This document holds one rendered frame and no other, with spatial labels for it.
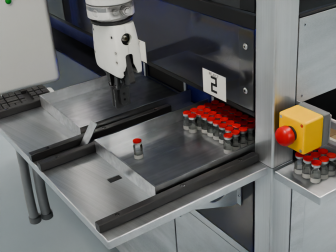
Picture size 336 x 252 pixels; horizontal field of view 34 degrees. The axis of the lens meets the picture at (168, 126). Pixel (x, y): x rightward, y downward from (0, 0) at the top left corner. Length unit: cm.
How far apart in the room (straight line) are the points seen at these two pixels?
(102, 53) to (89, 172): 34
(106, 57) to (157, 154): 36
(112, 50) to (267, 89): 34
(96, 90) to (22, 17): 39
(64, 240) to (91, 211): 139
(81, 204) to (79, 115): 42
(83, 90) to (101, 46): 64
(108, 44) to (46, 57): 97
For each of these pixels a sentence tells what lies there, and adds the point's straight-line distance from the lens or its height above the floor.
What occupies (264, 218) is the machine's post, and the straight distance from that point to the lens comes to 131.
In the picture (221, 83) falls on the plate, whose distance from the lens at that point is 126.
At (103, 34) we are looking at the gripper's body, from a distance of 99.
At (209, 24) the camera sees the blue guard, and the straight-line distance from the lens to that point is 124.
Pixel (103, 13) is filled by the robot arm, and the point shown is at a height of 128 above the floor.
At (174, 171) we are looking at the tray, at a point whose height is 88.
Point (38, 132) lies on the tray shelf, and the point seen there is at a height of 88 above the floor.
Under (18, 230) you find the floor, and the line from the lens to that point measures 264.
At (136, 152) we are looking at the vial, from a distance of 126.
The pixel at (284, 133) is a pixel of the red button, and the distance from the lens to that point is 109.
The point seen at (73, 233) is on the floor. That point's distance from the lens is 254.
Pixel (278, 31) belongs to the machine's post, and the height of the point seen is 119.
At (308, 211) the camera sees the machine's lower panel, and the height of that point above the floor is 71.
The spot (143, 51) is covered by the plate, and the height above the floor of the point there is 102.
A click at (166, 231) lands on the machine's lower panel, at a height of 42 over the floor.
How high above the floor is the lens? 153
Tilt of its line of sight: 27 degrees down
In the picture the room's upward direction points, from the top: 4 degrees counter-clockwise
